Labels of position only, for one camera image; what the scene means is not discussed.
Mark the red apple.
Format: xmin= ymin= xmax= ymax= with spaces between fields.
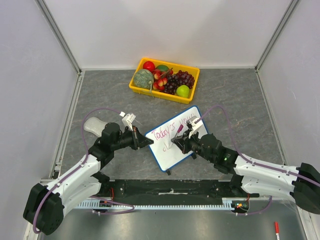
xmin=142 ymin=61 xmax=156 ymax=72

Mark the blue framed whiteboard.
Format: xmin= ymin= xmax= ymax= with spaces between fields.
xmin=145 ymin=105 xmax=201 ymax=172

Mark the green pear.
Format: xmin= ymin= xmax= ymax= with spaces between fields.
xmin=176 ymin=85 xmax=190 ymax=98

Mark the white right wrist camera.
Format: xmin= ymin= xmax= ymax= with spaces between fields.
xmin=186 ymin=116 xmax=204 ymax=139

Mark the yellow plastic fruit tray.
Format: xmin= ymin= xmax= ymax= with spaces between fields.
xmin=129 ymin=57 xmax=200 ymax=104

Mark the red cherries cluster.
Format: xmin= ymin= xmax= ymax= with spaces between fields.
xmin=152 ymin=68 xmax=173 ymax=92

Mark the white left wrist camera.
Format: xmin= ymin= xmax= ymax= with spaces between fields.
xmin=119 ymin=111 xmax=136 ymax=131

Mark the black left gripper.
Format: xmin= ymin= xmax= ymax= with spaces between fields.
xmin=112 ymin=126 xmax=153 ymax=151

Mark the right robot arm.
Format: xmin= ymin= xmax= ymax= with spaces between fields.
xmin=171 ymin=132 xmax=320 ymax=215

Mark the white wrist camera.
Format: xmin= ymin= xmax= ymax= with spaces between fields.
xmin=186 ymin=116 xmax=204 ymax=139
xmin=119 ymin=111 xmax=136 ymax=131

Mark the white whiteboard eraser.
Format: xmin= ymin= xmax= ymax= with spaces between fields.
xmin=83 ymin=117 xmax=107 ymax=138

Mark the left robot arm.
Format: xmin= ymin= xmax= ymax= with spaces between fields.
xmin=23 ymin=122 xmax=154 ymax=235

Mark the red marker pen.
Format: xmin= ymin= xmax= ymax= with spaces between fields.
xmin=274 ymin=221 xmax=280 ymax=240

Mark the purple capped whiteboard marker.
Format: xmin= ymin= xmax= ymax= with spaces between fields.
xmin=169 ymin=124 xmax=184 ymax=147

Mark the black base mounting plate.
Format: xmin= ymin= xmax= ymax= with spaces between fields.
xmin=99 ymin=179 xmax=249 ymax=206

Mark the dark purple grape bunch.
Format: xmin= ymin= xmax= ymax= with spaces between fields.
xmin=162 ymin=70 xmax=195 ymax=95

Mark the green netted melon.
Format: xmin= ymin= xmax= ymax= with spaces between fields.
xmin=133 ymin=69 xmax=154 ymax=89

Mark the green mango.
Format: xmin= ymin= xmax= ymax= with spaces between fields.
xmin=156 ymin=64 xmax=169 ymax=72

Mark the light blue cable duct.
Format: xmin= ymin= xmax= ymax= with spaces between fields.
xmin=75 ymin=198 xmax=246 ymax=211

